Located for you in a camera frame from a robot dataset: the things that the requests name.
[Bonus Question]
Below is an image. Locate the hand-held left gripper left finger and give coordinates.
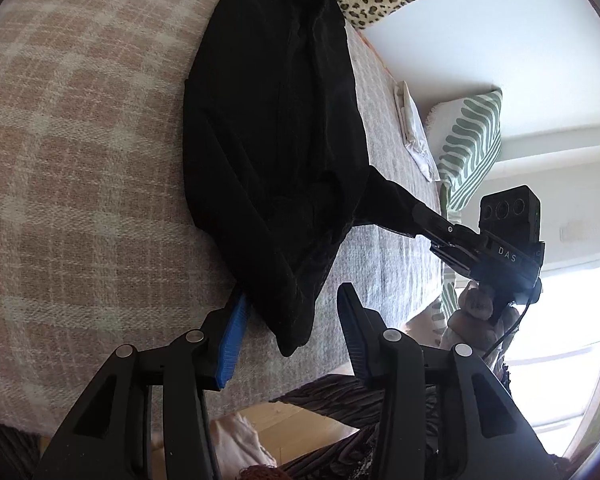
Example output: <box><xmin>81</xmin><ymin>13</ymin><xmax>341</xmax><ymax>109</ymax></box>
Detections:
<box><xmin>32</xmin><ymin>294</ymin><xmax>253</xmax><ymax>480</ymax></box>

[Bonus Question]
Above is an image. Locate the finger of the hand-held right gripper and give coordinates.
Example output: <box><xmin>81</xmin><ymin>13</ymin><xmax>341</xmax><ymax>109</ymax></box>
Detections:
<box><xmin>429</xmin><ymin>240</ymin><xmax>476</xmax><ymax>277</ymax></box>
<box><xmin>412</xmin><ymin>202</ymin><xmax>483</xmax><ymax>243</ymax></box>

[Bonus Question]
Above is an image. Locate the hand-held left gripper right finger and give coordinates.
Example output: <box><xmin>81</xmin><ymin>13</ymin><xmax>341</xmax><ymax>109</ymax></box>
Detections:
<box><xmin>337</xmin><ymin>282</ymin><xmax>563</xmax><ymax>480</ymax></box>

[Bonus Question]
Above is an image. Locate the black short-sleeved top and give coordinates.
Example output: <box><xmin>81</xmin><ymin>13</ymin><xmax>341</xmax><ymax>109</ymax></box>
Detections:
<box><xmin>182</xmin><ymin>0</ymin><xmax>443</xmax><ymax>358</ymax></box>

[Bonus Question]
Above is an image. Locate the person's right hand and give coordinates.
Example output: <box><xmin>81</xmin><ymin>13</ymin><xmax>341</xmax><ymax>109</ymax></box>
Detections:
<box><xmin>440</xmin><ymin>280</ymin><xmax>521</xmax><ymax>351</ymax></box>

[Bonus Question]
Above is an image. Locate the green striped white cushion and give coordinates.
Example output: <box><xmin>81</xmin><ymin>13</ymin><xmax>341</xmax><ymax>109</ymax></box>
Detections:
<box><xmin>405</xmin><ymin>89</ymin><xmax>503</xmax><ymax>348</ymax></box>

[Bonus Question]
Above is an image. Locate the window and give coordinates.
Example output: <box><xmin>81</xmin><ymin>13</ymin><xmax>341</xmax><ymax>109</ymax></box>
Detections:
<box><xmin>500</xmin><ymin>260</ymin><xmax>600</xmax><ymax>456</ymax></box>

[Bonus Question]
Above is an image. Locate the white folded cloth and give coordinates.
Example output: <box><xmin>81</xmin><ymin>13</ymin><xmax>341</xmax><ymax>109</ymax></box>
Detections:
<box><xmin>394</xmin><ymin>81</ymin><xmax>441</xmax><ymax>182</ymax></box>

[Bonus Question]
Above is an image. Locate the pale pink cloth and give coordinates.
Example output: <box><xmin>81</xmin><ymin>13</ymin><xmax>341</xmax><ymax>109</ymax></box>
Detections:
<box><xmin>210</xmin><ymin>410</ymin><xmax>281</xmax><ymax>468</ymax></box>

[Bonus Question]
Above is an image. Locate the pink plaid blanket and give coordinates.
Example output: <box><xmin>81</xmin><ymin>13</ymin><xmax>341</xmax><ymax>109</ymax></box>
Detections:
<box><xmin>0</xmin><ymin>0</ymin><xmax>443</xmax><ymax>433</ymax></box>

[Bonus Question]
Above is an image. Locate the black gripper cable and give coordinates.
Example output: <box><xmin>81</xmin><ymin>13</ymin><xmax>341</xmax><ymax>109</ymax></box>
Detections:
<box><xmin>482</xmin><ymin>292</ymin><xmax>537</xmax><ymax>361</ymax></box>

